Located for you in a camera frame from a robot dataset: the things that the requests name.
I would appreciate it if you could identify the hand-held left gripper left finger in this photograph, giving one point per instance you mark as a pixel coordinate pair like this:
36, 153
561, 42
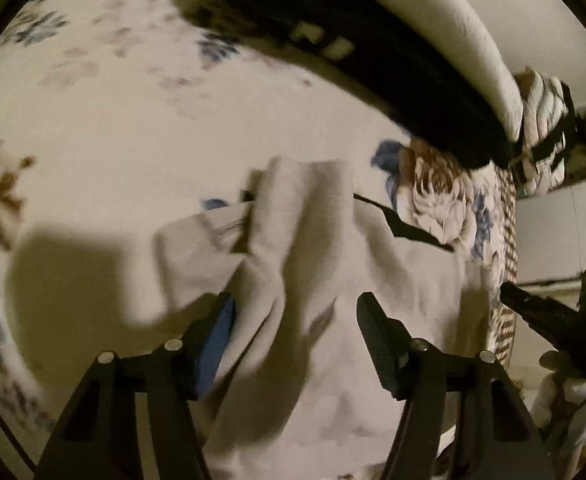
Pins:
218, 347

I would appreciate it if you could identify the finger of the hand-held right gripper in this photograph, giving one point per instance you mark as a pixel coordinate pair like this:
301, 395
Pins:
548, 317

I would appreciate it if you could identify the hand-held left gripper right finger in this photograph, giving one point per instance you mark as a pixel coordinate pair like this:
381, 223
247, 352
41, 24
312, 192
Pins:
379, 347

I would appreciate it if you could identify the beige long-sleeve shirt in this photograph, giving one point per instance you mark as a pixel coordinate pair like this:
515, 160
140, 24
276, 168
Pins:
323, 260

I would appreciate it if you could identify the pale cloth bundle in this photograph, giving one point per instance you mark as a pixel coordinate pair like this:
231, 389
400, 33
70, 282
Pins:
573, 405

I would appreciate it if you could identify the floral bed quilt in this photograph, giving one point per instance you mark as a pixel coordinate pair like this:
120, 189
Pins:
123, 135

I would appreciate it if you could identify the folded black cloth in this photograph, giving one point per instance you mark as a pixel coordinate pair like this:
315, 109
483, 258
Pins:
373, 75

